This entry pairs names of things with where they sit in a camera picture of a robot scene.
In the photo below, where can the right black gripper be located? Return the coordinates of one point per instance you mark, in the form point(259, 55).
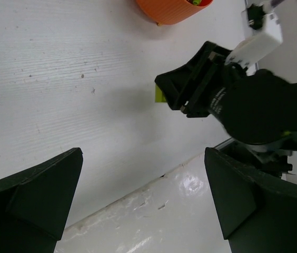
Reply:
point(254, 109)

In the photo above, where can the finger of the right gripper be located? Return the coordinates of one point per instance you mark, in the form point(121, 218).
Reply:
point(172, 84)

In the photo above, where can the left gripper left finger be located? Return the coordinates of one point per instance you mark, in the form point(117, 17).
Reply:
point(35, 203)

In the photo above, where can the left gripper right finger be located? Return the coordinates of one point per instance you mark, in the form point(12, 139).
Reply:
point(257, 212)

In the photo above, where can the lime square lego brick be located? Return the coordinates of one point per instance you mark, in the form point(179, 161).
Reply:
point(159, 96)

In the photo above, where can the orange divided round container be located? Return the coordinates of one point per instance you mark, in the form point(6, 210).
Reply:
point(171, 12)

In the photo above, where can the lime green lego stack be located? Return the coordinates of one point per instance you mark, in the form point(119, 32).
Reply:
point(196, 2)

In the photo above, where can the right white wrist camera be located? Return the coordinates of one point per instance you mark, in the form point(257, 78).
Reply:
point(263, 28)

